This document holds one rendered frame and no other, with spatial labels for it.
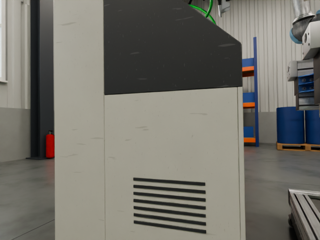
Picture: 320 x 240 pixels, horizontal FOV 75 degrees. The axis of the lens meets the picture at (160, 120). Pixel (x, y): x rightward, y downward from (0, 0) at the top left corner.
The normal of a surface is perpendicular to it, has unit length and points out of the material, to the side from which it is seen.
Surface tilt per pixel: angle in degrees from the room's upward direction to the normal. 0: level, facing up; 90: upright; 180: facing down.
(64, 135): 90
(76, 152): 90
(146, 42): 90
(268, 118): 90
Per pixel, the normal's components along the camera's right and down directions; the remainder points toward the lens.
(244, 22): -0.43, -0.01
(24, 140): 0.90, -0.02
